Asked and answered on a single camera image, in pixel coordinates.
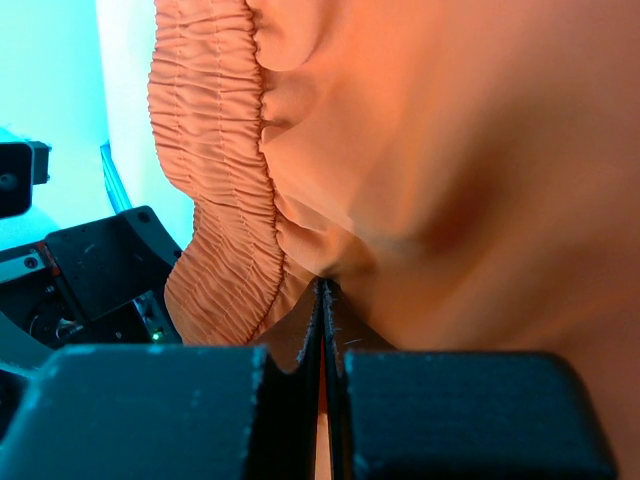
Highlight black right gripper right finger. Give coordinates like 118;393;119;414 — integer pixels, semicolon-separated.
321;280;618;479

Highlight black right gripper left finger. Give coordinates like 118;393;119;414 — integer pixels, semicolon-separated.
1;282;321;479

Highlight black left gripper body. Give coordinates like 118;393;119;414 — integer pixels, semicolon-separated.
1;206;182;377

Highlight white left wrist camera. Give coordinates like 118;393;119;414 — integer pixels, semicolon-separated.
0;141;51;219

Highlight orange shorts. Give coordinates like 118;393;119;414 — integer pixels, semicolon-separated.
149;1;639;479

